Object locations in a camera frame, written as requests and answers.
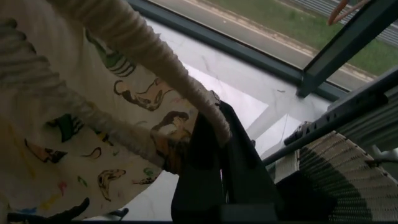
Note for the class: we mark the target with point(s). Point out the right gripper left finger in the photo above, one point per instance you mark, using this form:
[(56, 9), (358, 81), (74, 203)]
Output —
[(199, 174)]

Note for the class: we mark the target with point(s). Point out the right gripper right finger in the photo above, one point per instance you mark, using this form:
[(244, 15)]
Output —
[(248, 186)]

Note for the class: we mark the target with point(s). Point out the cream printed garment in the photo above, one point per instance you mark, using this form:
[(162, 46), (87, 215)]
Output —
[(62, 93)]

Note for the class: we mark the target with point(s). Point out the white laundry basket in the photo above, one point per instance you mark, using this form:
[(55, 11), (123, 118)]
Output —
[(342, 174)]

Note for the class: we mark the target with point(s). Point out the black clothes rack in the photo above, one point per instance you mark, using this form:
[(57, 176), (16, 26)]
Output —
[(342, 115)]

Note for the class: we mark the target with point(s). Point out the pink clothes hanger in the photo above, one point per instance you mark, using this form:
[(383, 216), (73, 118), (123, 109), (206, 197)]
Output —
[(330, 20)]

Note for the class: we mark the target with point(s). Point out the beige curtain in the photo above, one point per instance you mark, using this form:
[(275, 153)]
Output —
[(373, 124)]

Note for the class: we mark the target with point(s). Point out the window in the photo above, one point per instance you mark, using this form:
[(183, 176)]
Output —
[(248, 31)]

